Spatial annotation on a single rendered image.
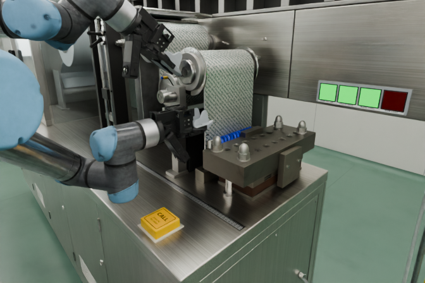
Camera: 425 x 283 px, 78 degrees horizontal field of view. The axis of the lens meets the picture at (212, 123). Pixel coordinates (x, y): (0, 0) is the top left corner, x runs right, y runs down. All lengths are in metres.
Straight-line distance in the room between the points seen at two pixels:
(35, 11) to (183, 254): 0.54
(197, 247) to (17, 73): 0.48
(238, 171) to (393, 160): 2.84
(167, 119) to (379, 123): 2.88
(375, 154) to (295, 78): 2.57
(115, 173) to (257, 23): 0.73
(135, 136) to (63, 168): 0.17
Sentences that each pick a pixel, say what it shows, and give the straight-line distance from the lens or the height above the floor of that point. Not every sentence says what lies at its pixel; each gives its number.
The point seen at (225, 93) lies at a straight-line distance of 0.86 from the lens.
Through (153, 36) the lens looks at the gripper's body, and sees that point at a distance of 0.74.
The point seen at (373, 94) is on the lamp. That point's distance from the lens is 0.88.
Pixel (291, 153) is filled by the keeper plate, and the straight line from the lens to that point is 0.84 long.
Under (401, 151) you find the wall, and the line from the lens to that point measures 3.39.
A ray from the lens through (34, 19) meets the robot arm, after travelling 0.56.
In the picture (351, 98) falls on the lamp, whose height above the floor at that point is 1.18.
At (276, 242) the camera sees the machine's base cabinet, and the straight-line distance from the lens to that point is 0.87.
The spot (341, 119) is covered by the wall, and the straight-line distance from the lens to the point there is 3.47.
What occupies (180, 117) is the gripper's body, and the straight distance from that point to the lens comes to 0.71.
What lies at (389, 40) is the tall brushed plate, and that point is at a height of 1.34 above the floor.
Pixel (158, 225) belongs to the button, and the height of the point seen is 0.92.
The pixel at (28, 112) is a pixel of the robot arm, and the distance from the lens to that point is 0.40.
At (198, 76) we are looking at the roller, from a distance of 0.79.
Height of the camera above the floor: 1.34
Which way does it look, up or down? 17 degrees down
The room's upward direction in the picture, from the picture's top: straight up
